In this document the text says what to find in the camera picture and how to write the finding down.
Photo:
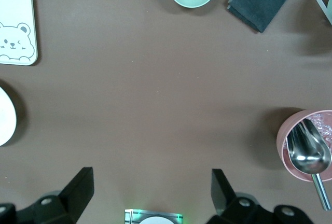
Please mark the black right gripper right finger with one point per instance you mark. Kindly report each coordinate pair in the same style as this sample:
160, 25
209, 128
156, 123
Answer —
223, 195

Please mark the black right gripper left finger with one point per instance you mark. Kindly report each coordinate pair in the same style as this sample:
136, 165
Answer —
75, 193

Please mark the white round plate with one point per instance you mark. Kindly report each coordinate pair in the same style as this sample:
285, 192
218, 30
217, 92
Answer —
6, 117

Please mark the pink bowl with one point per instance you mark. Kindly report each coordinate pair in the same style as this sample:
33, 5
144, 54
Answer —
282, 141

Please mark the steel scoop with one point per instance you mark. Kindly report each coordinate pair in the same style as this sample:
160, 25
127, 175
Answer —
308, 156

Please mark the clear ice pieces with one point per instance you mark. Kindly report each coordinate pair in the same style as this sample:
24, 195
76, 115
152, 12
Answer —
324, 128

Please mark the dark grey folded cloth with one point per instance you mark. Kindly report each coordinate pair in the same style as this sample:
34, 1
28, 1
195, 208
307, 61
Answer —
262, 1

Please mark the cream bear print tray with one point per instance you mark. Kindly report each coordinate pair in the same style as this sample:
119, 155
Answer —
15, 1

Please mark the pale green cup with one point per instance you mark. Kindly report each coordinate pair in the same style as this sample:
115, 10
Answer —
329, 8

